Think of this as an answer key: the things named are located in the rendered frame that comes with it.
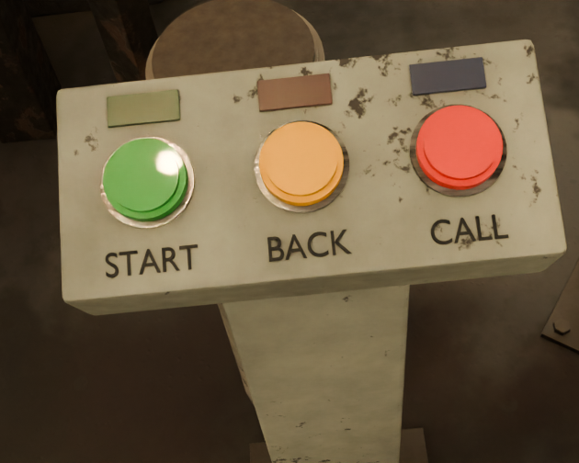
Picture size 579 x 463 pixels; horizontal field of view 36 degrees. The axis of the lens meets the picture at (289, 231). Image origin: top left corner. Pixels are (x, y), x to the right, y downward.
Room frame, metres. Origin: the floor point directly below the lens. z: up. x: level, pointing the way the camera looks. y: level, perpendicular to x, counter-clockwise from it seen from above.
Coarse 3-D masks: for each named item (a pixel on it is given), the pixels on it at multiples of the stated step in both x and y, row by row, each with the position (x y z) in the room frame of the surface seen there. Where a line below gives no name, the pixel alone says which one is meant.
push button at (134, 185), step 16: (128, 144) 0.28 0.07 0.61; (144, 144) 0.27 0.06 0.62; (160, 144) 0.27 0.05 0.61; (112, 160) 0.27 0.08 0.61; (128, 160) 0.27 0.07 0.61; (144, 160) 0.27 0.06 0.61; (160, 160) 0.27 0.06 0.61; (176, 160) 0.27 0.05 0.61; (112, 176) 0.26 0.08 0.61; (128, 176) 0.26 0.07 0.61; (144, 176) 0.26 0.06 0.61; (160, 176) 0.26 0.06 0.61; (176, 176) 0.26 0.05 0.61; (112, 192) 0.25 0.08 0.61; (128, 192) 0.25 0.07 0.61; (144, 192) 0.25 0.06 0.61; (160, 192) 0.25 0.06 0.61; (176, 192) 0.25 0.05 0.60; (128, 208) 0.25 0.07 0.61; (144, 208) 0.24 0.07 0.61; (160, 208) 0.25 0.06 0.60
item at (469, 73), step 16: (416, 64) 0.30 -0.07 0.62; (432, 64) 0.29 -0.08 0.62; (448, 64) 0.29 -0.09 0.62; (464, 64) 0.29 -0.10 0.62; (480, 64) 0.29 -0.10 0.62; (416, 80) 0.29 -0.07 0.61; (432, 80) 0.29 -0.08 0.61; (448, 80) 0.29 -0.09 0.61; (464, 80) 0.28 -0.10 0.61; (480, 80) 0.28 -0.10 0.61
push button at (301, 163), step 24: (264, 144) 0.27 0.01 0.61; (288, 144) 0.26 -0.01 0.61; (312, 144) 0.26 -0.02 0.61; (336, 144) 0.26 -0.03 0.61; (264, 168) 0.26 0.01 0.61; (288, 168) 0.25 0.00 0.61; (312, 168) 0.25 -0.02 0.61; (336, 168) 0.25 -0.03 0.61; (288, 192) 0.24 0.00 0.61; (312, 192) 0.24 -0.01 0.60
